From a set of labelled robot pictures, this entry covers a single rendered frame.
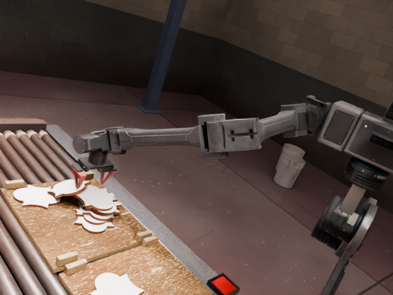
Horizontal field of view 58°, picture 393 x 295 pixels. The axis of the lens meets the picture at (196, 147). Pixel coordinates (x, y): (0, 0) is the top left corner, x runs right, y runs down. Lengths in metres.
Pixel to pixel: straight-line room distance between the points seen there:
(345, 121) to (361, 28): 4.65
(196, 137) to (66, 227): 0.53
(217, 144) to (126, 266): 0.47
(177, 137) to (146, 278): 0.42
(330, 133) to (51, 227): 0.97
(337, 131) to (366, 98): 4.37
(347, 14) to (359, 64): 0.80
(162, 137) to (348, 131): 0.66
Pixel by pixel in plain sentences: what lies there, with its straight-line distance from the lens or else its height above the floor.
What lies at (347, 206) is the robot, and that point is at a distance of 1.39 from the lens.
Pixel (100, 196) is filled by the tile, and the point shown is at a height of 1.00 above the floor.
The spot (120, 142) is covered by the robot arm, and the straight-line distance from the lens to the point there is 1.11.
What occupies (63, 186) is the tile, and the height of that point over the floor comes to 0.98.
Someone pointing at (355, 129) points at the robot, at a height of 1.47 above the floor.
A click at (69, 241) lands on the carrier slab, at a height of 0.94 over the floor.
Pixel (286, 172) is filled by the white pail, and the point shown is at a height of 0.20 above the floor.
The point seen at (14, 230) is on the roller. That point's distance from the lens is 1.22.
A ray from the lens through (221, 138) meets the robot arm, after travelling 0.87.
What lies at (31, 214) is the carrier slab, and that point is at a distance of 1.25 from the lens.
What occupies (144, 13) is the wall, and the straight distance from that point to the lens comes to 6.54.
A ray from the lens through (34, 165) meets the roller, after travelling 1.56.
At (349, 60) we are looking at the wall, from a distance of 5.89.
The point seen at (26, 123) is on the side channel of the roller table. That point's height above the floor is 0.95.
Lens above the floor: 1.67
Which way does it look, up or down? 20 degrees down
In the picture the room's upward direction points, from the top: 19 degrees clockwise
